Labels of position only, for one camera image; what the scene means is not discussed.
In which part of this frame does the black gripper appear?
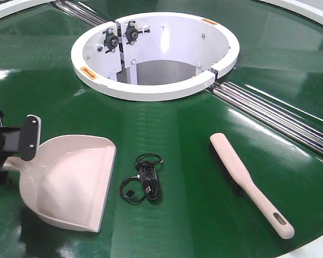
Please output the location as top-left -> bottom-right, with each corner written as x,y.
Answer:
0,110 -> 41,170

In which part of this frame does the pink plastic dustpan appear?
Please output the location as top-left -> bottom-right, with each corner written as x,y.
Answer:
3,134 -> 116,233

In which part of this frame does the black cable bundle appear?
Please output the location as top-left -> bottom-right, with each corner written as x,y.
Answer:
119,153 -> 164,204

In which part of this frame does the pink hand brush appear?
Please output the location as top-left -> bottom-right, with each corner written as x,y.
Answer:
209,133 -> 295,239

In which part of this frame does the rear steel roller set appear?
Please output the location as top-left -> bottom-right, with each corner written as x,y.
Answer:
52,1 -> 107,27

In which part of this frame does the steel roller set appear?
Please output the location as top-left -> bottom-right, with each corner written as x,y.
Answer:
208,82 -> 323,157
52,1 -> 107,27

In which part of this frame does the right steel roller set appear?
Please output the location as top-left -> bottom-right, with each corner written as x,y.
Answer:
208,82 -> 323,157

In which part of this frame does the white outer guard rail left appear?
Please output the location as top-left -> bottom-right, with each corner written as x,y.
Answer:
0,0 -> 51,19

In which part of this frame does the white guard rail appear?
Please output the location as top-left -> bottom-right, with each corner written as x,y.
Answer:
262,0 -> 323,26
0,0 -> 51,19

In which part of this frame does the left black bearing mount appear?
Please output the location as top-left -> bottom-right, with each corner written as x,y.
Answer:
103,28 -> 120,54

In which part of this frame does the black bearing mount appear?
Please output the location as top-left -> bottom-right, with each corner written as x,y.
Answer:
123,21 -> 151,45
103,28 -> 120,54

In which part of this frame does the white inner conveyor ring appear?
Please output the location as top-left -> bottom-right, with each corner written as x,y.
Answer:
71,12 -> 241,102

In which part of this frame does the right black bearing mount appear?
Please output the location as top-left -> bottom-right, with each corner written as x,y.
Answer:
123,21 -> 151,45

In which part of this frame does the white outer guard rail right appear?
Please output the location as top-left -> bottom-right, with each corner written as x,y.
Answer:
262,0 -> 323,26

